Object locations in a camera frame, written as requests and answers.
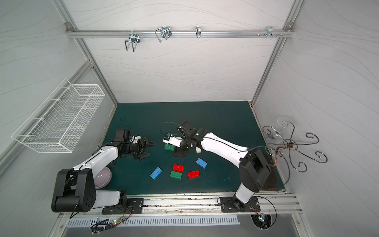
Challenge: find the long green lego brick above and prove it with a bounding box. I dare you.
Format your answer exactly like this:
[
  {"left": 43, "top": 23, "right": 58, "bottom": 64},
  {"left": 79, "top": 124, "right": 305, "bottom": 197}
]
[{"left": 164, "top": 144, "right": 176, "bottom": 152}]

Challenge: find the red lego brick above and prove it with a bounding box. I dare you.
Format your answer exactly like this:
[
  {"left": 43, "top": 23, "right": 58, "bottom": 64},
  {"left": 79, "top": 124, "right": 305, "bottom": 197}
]
[
  {"left": 188, "top": 170, "right": 200, "bottom": 179},
  {"left": 172, "top": 164, "right": 185, "bottom": 173}
]

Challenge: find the blue lego brick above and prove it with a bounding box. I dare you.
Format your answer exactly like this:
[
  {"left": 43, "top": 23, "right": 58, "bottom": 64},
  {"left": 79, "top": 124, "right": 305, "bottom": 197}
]
[
  {"left": 196, "top": 158, "right": 208, "bottom": 169},
  {"left": 150, "top": 167, "right": 162, "bottom": 180}
]

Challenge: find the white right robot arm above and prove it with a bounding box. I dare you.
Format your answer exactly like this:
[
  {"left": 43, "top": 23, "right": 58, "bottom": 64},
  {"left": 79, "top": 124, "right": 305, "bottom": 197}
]
[{"left": 163, "top": 125, "right": 272, "bottom": 206}]

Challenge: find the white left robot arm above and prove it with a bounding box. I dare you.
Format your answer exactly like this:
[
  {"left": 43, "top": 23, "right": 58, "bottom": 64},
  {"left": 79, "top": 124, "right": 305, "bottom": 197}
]
[{"left": 51, "top": 138, "right": 155, "bottom": 213}]

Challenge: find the green table mat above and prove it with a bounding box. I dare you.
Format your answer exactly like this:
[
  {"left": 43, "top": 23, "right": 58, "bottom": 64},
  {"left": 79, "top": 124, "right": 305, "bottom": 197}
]
[{"left": 105, "top": 101, "right": 265, "bottom": 195}]

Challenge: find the lilac bowl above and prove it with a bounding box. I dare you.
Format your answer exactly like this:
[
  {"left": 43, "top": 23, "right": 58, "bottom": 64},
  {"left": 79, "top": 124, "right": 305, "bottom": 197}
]
[{"left": 94, "top": 167, "right": 112, "bottom": 190}]

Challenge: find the white vent strip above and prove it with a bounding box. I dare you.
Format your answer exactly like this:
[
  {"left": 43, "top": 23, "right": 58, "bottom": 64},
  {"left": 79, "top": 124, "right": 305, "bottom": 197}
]
[{"left": 67, "top": 215, "right": 240, "bottom": 228}]

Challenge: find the metal curled hook stand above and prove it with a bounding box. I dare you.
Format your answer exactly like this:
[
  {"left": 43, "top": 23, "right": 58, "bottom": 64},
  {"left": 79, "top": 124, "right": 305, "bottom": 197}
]
[{"left": 262, "top": 118, "right": 328, "bottom": 173}]

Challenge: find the dark oval stand base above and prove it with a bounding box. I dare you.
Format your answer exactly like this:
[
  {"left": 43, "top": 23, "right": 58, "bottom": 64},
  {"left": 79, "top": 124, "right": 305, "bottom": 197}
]
[{"left": 263, "top": 167, "right": 278, "bottom": 190}]

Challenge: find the metal double hook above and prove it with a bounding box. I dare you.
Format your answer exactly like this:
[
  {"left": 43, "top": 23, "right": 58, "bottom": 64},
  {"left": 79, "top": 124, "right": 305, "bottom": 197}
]
[{"left": 124, "top": 33, "right": 141, "bottom": 52}]

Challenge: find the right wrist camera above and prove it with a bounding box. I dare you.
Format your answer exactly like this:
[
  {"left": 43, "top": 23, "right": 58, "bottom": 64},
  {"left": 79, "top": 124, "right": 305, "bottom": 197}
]
[{"left": 163, "top": 133, "right": 183, "bottom": 148}]

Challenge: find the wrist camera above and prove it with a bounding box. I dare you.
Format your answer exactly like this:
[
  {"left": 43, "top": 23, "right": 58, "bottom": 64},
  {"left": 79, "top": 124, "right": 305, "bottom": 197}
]
[
  {"left": 163, "top": 133, "right": 183, "bottom": 148},
  {"left": 114, "top": 129, "right": 130, "bottom": 142}
]

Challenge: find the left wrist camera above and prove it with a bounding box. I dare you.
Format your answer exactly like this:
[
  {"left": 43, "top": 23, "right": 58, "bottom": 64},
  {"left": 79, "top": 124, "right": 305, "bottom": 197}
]
[{"left": 114, "top": 129, "right": 130, "bottom": 142}]

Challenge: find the black camera cable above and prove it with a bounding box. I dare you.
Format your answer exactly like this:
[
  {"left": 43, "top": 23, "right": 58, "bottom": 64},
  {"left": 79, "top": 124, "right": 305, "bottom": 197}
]
[{"left": 159, "top": 121, "right": 181, "bottom": 137}]

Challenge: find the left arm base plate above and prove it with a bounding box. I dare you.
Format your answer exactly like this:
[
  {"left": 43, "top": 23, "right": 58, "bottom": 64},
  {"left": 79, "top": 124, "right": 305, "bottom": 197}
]
[{"left": 102, "top": 198, "right": 144, "bottom": 215}]

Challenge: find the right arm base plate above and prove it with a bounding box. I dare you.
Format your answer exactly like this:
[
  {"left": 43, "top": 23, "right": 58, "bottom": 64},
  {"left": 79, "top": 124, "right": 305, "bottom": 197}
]
[{"left": 217, "top": 197, "right": 261, "bottom": 213}]

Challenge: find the white wire basket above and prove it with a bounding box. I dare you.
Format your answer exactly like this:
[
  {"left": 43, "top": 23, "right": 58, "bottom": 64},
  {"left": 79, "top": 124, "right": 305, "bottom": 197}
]
[{"left": 11, "top": 79, "right": 105, "bottom": 153}]

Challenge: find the small metal ring hook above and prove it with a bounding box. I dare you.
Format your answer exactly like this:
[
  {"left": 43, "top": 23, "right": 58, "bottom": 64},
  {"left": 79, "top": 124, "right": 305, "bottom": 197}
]
[{"left": 195, "top": 26, "right": 201, "bottom": 39}]

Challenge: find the metal wire clip hook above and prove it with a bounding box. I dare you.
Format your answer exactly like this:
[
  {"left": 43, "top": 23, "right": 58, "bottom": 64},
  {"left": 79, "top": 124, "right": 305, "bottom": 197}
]
[{"left": 155, "top": 26, "right": 172, "bottom": 42}]

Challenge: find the horizontal aluminium rail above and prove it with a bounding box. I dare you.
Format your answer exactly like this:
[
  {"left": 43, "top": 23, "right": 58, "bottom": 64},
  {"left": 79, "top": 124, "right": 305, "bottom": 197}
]
[{"left": 66, "top": 28, "right": 295, "bottom": 39}]

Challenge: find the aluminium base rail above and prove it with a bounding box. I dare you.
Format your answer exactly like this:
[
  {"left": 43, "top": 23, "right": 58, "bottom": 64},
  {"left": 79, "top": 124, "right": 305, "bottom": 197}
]
[{"left": 59, "top": 191, "right": 303, "bottom": 217}]

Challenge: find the metal bracket hook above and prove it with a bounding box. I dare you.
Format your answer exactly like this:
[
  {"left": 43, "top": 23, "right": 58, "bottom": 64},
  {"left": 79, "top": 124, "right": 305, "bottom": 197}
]
[{"left": 257, "top": 26, "right": 283, "bottom": 39}]

